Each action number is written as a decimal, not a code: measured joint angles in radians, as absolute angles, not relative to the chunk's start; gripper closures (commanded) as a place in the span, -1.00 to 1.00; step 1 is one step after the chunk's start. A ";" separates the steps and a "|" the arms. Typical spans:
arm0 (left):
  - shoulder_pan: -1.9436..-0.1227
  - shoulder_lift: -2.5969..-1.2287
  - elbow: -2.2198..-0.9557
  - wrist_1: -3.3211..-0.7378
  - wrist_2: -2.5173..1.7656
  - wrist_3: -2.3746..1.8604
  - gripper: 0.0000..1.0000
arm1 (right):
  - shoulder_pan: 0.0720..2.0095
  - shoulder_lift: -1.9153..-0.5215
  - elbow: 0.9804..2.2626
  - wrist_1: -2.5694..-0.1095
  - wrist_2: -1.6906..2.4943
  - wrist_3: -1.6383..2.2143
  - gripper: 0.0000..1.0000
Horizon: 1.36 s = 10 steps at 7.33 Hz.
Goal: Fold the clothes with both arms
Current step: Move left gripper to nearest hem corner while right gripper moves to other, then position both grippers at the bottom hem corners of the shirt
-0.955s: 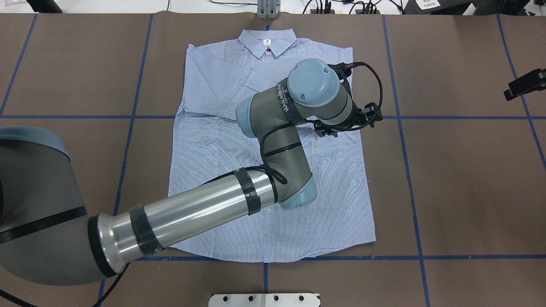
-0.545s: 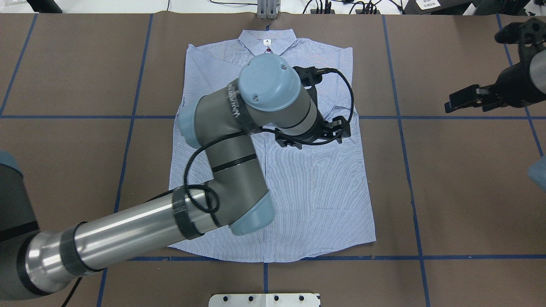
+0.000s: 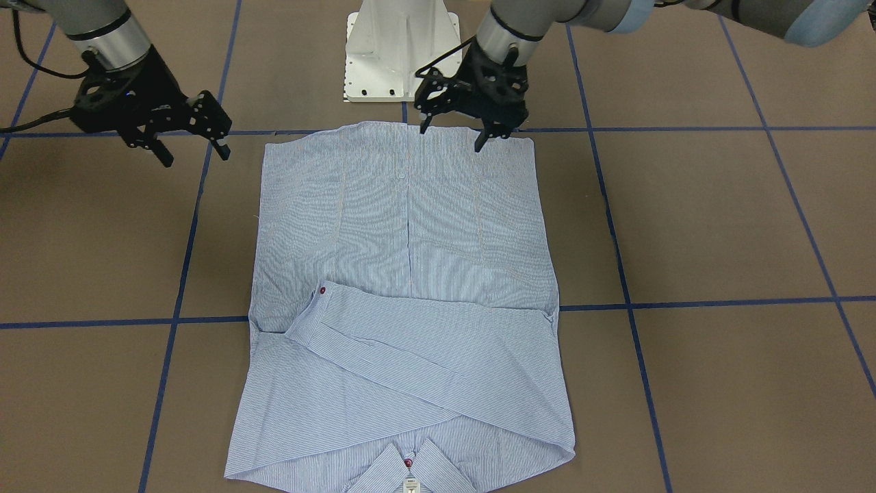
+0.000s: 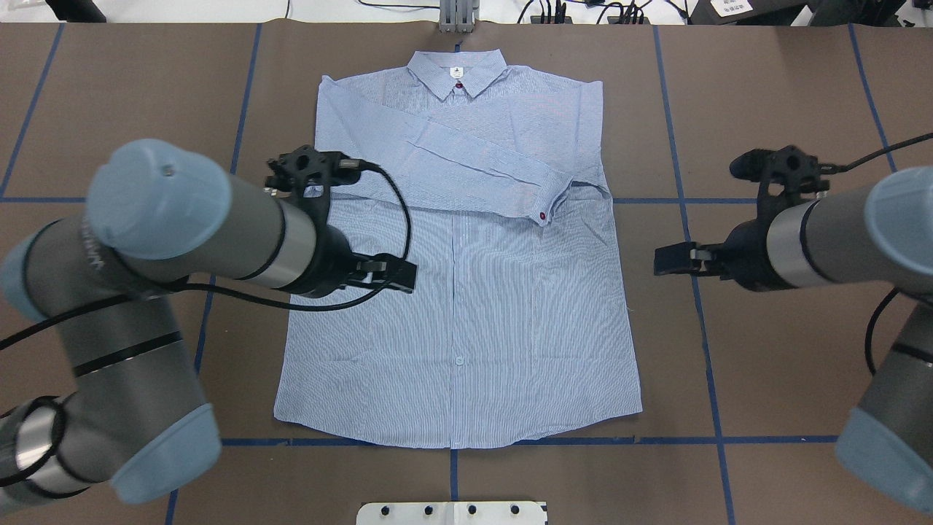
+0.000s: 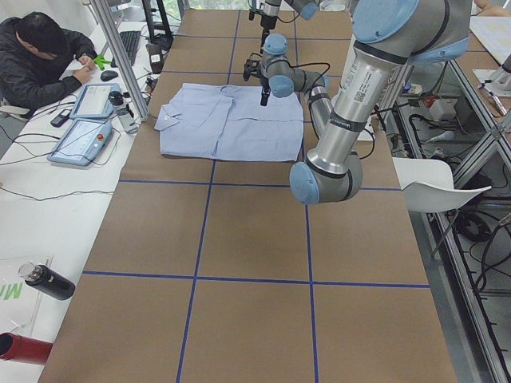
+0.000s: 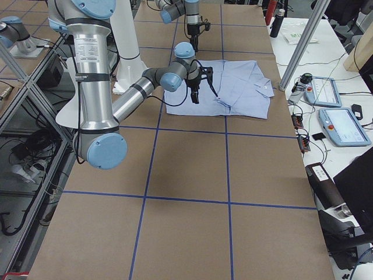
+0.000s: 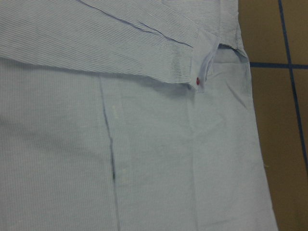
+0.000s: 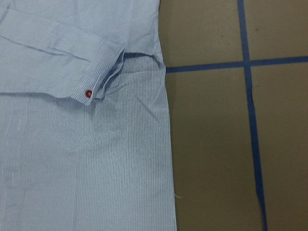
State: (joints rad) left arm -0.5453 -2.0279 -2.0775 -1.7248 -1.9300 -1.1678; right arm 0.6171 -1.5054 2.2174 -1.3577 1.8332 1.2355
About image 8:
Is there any light blue striped shirt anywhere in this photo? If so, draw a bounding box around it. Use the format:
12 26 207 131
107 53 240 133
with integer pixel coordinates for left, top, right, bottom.
0 0 177 231

